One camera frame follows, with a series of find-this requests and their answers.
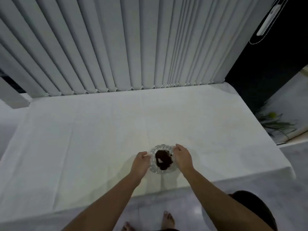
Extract white loose blind slat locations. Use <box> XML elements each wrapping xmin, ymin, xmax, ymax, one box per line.
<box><xmin>0</xmin><ymin>76</ymin><xmax>31</xmax><ymax>109</ymax></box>

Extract person's left hand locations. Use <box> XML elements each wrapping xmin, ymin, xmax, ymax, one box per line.
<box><xmin>130</xmin><ymin>151</ymin><xmax>153</xmax><ymax>181</ymax></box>

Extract white tablecloth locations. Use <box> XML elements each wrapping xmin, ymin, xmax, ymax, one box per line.
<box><xmin>0</xmin><ymin>83</ymin><xmax>296</xmax><ymax>224</ymax></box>

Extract green leafy plant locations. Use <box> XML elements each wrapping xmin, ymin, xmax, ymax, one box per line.
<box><xmin>255</xmin><ymin>100</ymin><xmax>299</xmax><ymax>140</ymax></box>

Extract person's left forearm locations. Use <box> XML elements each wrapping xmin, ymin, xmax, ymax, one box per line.
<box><xmin>62</xmin><ymin>172</ymin><xmax>143</xmax><ymax>231</ymax></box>

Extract person's right forearm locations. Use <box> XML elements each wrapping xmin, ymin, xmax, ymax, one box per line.
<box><xmin>180</xmin><ymin>167</ymin><xmax>275</xmax><ymax>231</ymax></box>

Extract white blind cord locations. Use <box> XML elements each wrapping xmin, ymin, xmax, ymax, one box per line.
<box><xmin>249</xmin><ymin>0</ymin><xmax>290</xmax><ymax>45</ymax></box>

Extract white ledge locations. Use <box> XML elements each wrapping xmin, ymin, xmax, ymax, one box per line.
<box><xmin>263</xmin><ymin>65</ymin><xmax>308</xmax><ymax>146</ymax></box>

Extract clear cut glass bowl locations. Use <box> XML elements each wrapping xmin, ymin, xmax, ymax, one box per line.
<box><xmin>149</xmin><ymin>145</ymin><xmax>179</xmax><ymax>175</ymax></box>

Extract white blind cord weight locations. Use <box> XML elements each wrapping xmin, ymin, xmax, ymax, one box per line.
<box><xmin>256</xmin><ymin>4</ymin><xmax>282</xmax><ymax>36</ymax></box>

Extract dark shorts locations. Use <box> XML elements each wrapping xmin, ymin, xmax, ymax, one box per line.
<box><xmin>227</xmin><ymin>190</ymin><xmax>278</xmax><ymax>231</ymax></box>

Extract person's right foot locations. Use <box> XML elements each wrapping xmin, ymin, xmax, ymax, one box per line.
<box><xmin>161</xmin><ymin>211</ymin><xmax>176</xmax><ymax>230</ymax></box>

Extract white vertical blinds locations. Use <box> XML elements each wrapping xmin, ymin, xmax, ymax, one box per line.
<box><xmin>0</xmin><ymin>0</ymin><xmax>278</xmax><ymax>97</ymax></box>

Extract dark brown grounds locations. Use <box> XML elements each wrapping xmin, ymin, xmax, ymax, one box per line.
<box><xmin>155</xmin><ymin>149</ymin><xmax>173</xmax><ymax>171</ymax></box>

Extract person's right hand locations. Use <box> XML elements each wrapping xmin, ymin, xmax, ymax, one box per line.
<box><xmin>172</xmin><ymin>143</ymin><xmax>194</xmax><ymax>173</ymax></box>

